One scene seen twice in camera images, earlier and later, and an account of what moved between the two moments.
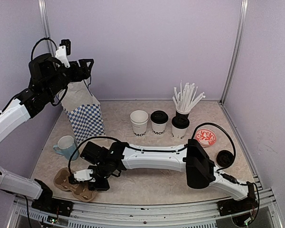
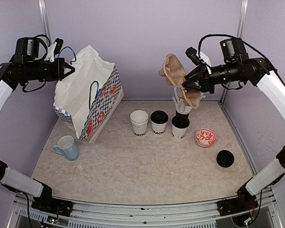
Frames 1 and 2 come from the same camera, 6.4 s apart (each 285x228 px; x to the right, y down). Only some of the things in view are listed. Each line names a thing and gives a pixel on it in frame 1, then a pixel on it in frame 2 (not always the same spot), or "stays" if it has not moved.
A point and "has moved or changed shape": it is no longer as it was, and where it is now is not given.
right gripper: x=104 y=185 → x=205 y=78
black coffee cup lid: x=180 y=122 stays
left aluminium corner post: x=45 y=21 stays
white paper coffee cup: x=158 y=128 stays
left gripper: x=85 y=72 → x=58 y=73
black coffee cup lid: x=159 y=117 stays
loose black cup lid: x=225 y=158 stays
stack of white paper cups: x=139 y=119 stays
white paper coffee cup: x=179 y=133 stays
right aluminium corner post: x=236 y=50 stays
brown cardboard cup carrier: x=80 y=190 → x=174 y=71
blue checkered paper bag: x=83 y=111 has moved or changed shape
